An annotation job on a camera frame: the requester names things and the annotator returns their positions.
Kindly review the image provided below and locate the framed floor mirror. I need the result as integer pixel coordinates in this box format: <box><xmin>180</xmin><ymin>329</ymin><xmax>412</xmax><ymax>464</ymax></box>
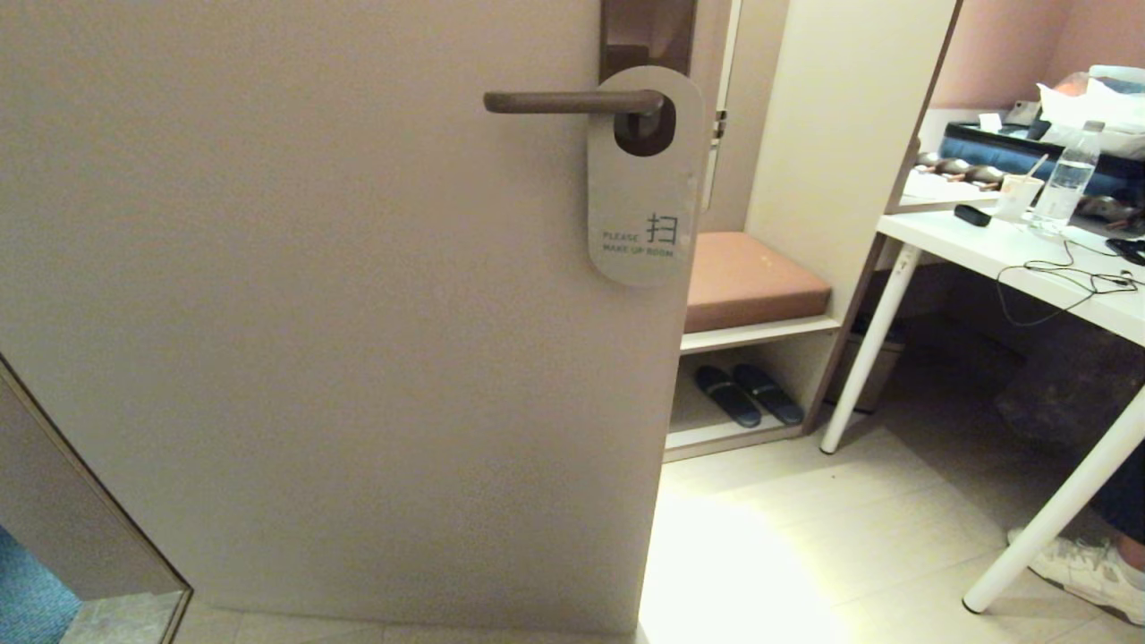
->
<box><xmin>0</xmin><ymin>353</ymin><xmax>193</xmax><ymax>644</ymax></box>

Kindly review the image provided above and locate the white sneaker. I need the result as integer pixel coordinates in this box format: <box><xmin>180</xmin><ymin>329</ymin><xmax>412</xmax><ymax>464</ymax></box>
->
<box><xmin>1008</xmin><ymin>526</ymin><xmax>1145</xmax><ymax>627</ymax></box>

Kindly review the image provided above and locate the thin black earphone cable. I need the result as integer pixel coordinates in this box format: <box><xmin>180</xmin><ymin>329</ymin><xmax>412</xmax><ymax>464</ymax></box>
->
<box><xmin>996</xmin><ymin>234</ymin><xmax>1145</xmax><ymax>328</ymax></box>

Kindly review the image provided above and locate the dark trouser leg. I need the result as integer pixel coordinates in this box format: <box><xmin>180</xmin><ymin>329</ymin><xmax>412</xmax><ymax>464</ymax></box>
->
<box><xmin>1093</xmin><ymin>461</ymin><xmax>1145</xmax><ymax>573</ymax></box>

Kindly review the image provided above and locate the white table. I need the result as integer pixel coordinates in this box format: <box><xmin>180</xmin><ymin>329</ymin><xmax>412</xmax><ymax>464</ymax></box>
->
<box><xmin>820</xmin><ymin>192</ymin><xmax>1145</xmax><ymax>614</ymax></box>

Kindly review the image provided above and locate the cream bench shelf unit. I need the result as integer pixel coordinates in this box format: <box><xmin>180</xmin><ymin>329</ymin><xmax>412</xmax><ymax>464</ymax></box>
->
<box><xmin>664</xmin><ymin>0</ymin><xmax>965</xmax><ymax>463</ymax></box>

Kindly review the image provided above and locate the white paper sheet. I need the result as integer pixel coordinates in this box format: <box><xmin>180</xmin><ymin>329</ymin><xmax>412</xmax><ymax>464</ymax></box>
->
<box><xmin>899</xmin><ymin>170</ymin><xmax>1001</xmax><ymax>214</ymax></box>

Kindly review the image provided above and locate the brown metal lock plate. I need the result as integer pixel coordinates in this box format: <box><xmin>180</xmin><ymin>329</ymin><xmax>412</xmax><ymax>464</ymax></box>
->
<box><xmin>599</xmin><ymin>0</ymin><xmax>699</xmax><ymax>158</ymax></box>

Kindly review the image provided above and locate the beige waste bin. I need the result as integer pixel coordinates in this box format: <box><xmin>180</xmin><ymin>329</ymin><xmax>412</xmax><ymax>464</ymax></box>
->
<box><xmin>827</xmin><ymin>318</ymin><xmax>906</xmax><ymax>414</ymax></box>

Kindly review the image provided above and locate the white paper cup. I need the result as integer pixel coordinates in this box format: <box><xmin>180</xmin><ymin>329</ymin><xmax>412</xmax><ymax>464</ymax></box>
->
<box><xmin>995</xmin><ymin>174</ymin><xmax>1046</xmax><ymax>222</ymax></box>

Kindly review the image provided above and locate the dark blue slipper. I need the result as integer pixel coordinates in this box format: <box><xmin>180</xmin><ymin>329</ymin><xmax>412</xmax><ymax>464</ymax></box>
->
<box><xmin>734</xmin><ymin>362</ymin><xmax>805</xmax><ymax>427</ymax></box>
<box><xmin>695</xmin><ymin>365</ymin><xmax>763</xmax><ymax>428</ymax></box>

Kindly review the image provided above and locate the beige wooden door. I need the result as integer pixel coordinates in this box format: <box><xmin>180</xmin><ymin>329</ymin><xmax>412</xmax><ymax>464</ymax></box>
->
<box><xmin>0</xmin><ymin>0</ymin><xmax>736</xmax><ymax>638</ymax></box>

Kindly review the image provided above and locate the brown glossy object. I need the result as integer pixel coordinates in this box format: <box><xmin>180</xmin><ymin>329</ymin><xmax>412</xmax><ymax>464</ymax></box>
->
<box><xmin>917</xmin><ymin>150</ymin><xmax>1010</xmax><ymax>191</ymax></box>

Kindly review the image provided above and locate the clear plastic water bottle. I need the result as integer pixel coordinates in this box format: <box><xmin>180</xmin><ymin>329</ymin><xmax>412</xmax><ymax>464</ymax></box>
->
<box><xmin>1029</xmin><ymin>120</ymin><xmax>1106</xmax><ymax>236</ymax></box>

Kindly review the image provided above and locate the white plastic bag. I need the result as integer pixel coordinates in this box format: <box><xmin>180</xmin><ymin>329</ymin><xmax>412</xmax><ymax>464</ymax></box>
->
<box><xmin>1038</xmin><ymin>64</ymin><xmax>1145</xmax><ymax>160</ymax></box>

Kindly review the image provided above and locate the brown metal door handle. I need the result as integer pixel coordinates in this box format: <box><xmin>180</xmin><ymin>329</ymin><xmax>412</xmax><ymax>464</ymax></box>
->
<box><xmin>483</xmin><ymin>89</ymin><xmax>669</xmax><ymax>144</ymax></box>

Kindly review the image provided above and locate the navy blue suitcase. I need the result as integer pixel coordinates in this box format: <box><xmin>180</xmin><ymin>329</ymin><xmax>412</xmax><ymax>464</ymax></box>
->
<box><xmin>939</xmin><ymin>122</ymin><xmax>1145</xmax><ymax>202</ymax></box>

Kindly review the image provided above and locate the light grey door hanger sign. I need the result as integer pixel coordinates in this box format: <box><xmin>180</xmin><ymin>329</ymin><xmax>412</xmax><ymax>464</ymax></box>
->
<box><xmin>587</xmin><ymin>65</ymin><xmax>708</xmax><ymax>288</ymax></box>

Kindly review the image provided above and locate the brown bench cushion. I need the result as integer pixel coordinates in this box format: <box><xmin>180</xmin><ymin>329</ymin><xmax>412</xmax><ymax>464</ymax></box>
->
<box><xmin>685</xmin><ymin>231</ymin><xmax>833</xmax><ymax>334</ymax></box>

